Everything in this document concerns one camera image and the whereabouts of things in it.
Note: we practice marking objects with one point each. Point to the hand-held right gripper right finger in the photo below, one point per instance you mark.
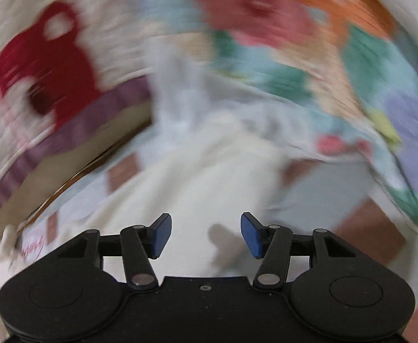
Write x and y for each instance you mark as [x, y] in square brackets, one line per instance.
[252, 237]

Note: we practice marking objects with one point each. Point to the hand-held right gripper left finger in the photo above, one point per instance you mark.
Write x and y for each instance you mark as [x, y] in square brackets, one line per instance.
[160, 237]

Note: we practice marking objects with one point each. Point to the white fleece garment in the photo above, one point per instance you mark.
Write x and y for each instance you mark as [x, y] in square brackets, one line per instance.
[209, 178]

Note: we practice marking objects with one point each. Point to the checkered pastel rug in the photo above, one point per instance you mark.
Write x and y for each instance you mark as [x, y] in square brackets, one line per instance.
[319, 200]

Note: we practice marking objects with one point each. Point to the colourful floral blanket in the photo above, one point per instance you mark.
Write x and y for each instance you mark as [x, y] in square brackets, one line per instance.
[355, 60]

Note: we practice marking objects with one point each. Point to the white quilted bedspread red bears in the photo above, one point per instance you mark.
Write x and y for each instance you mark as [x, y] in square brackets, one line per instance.
[87, 25]

